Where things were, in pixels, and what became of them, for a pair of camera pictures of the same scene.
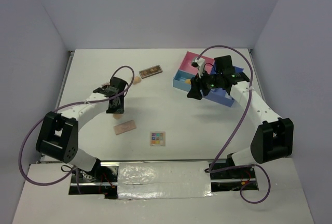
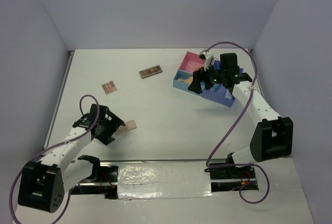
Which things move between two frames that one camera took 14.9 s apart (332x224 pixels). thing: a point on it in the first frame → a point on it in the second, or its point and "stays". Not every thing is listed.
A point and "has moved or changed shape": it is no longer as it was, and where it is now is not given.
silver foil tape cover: (137, 180) stays
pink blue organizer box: (187, 71) stays
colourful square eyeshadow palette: (157, 138) has moved or changed shape
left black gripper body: (121, 95) → (105, 123)
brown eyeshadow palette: (150, 71) stays
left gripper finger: (120, 108) → (105, 138)
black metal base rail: (223, 176) stays
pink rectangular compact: (124, 127) stays
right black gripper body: (210, 81) stays
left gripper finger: (111, 107) → (114, 121)
